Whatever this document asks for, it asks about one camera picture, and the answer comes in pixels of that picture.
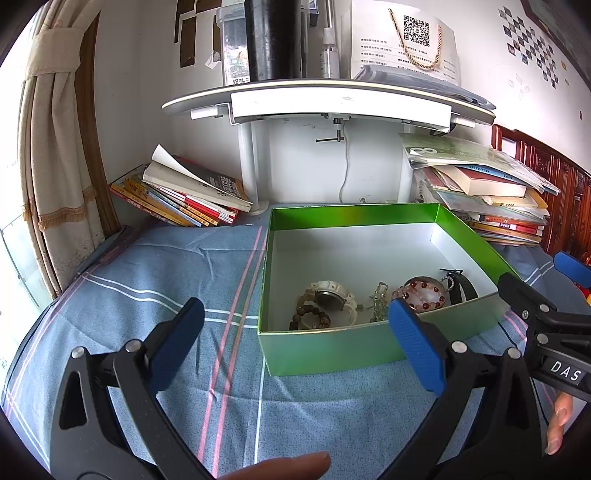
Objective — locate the clear plastic container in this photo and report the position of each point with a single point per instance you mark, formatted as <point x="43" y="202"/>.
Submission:
<point x="233" y="50"/>

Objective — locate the dark wall photos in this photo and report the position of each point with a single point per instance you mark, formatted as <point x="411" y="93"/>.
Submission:
<point x="187" y="41"/>

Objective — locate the small spray bottle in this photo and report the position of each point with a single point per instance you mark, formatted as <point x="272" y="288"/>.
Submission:
<point x="328" y="60"/>

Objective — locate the tall stack of books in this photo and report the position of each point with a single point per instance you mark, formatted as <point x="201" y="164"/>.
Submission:
<point x="485" y="184"/>

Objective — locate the white wristwatch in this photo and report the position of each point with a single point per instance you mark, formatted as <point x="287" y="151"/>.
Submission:
<point x="346" y="302"/>

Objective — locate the person's left hand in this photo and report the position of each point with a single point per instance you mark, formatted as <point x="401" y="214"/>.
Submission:
<point x="286" y="468"/>

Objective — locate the small pile of books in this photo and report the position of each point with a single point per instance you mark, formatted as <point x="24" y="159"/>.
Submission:
<point x="184" y="194"/>

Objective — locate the grey plastic folder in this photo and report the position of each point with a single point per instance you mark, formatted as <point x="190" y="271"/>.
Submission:
<point x="415" y="78"/>

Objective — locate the beige curtain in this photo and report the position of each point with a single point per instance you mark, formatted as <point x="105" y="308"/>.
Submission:
<point x="55" y="138"/>

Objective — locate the group of wall photo stickers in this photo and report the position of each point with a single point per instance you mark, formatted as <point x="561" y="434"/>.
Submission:
<point x="531" y="41"/>

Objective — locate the black cylinder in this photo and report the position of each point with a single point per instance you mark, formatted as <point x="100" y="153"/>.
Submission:
<point x="272" y="41"/>

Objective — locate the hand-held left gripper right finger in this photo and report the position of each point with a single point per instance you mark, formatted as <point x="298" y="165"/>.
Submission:
<point x="415" y="346"/>

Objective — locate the person's right hand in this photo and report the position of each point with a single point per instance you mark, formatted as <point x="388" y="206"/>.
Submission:
<point x="558" y="424"/>

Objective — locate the brown wooden window frame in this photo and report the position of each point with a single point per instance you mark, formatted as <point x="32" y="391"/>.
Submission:
<point x="92" y="138"/>

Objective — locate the metal hex key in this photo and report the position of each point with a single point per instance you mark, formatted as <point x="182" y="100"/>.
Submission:
<point x="339" y="134"/>

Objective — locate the green cardboard box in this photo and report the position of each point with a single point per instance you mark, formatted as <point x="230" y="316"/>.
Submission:
<point x="323" y="350"/>

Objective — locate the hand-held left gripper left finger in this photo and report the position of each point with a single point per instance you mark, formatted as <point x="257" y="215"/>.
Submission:
<point x="178" y="341"/>

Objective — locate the white desk shelf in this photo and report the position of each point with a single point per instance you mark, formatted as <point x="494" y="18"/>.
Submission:
<point x="323" y="90"/>

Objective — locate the white paper bag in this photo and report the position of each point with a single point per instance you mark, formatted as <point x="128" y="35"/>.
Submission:
<point x="383" y="50"/>

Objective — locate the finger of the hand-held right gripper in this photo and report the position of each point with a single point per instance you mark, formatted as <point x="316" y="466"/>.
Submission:
<point x="521" y="297"/>
<point x="572" y="266"/>

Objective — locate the carved wooden headboard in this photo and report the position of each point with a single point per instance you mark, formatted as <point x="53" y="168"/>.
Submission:
<point x="568" y="184"/>

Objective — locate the blue striped cloth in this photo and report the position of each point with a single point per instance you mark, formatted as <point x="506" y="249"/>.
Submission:
<point x="161" y="277"/>

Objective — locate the white shelf post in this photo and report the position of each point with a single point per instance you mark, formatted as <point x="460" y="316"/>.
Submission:
<point x="405" y="184"/>
<point x="249" y="161"/>

